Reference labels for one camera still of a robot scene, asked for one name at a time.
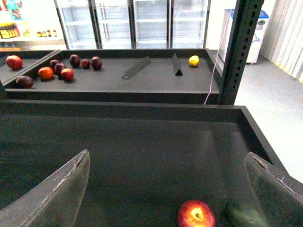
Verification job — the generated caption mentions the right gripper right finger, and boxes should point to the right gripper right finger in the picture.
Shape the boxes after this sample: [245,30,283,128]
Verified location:
[244,152,303,227]

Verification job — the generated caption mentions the bright red apple front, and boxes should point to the bright red apple front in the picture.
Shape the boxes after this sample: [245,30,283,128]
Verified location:
[61,69,74,81]

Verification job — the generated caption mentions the dark apple front left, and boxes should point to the dark apple front left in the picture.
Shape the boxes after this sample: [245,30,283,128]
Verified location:
[15,76,34,89]

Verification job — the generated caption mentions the dark apple behind red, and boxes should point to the dark apple behind red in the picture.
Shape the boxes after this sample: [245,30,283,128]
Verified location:
[54,63,67,77]

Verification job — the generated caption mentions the white grocery shelf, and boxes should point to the white grocery shelf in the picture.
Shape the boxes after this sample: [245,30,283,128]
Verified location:
[0,0,67,52]

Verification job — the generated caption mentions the glass door refrigerators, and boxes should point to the glass door refrigerators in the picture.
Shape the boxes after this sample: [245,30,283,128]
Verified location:
[55,0,210,50]

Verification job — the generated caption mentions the near black display tray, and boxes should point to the near black display tray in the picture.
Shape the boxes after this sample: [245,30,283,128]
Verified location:
[0,100,284,227]

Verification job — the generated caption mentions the orange red apple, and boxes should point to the orange red apple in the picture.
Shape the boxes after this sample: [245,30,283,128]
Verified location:
[38,67,54,80]

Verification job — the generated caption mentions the dark red apple right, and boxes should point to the dark red apple right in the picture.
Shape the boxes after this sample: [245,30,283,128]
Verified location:
[91,56,102,70]

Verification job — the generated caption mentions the yellow lemon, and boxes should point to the yellow lemon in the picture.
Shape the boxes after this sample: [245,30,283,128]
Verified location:
[188,55,199,67]

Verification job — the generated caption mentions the left black display tray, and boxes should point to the left black display tray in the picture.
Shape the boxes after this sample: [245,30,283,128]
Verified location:
[0,50,59,85]

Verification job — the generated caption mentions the red apple left tray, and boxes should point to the red apple left tray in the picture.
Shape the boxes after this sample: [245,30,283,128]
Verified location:
[6,55,23,70]

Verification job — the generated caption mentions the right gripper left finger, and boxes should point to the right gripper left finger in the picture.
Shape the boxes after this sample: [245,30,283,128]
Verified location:
[0,150,90,227]

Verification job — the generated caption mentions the red yellow apple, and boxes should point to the red yellow apple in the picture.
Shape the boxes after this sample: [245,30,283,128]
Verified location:
[178,200,216,227]

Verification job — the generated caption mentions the dark red apple back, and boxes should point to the dark red apple back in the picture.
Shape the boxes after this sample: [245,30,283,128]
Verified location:
[70,54,80,68]

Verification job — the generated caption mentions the far black display tray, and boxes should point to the far black display tray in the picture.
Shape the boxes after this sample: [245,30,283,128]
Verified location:
[4,49,220,105]

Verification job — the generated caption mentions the small dark red apple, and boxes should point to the small dark red apple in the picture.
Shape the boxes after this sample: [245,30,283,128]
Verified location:
[81,59,90,69]

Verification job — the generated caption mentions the white chest freezer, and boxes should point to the white chest freezer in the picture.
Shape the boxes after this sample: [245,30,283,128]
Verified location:
[219,9,270,65]

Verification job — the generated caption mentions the dark apple back left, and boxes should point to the dark apple back left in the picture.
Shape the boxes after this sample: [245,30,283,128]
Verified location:
[49,60,60,71]

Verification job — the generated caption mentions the black perforated shelf post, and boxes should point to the black perforated shelf post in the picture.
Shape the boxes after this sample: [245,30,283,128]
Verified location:
[218,0,264,105]

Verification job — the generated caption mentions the black display tray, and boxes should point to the black display tray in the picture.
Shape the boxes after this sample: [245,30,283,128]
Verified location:
[4,49,220,105]
[0,100,284,227]
[0,50,59,85]

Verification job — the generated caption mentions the black triangular divider bar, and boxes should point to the black triangular divider bar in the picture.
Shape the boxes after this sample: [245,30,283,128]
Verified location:
[172,53,183,76]

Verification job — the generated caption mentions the flat black divider bar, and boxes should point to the flat black divider bar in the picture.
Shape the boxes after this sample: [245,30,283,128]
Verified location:
[122,56,151,79]

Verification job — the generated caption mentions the pink cable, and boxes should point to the pink cable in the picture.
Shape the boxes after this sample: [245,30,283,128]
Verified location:
[204,9,232,105]

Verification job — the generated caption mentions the dark green cucumber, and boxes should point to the dark green cucumber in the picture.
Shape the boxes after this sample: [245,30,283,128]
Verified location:
[225,200,269,227]

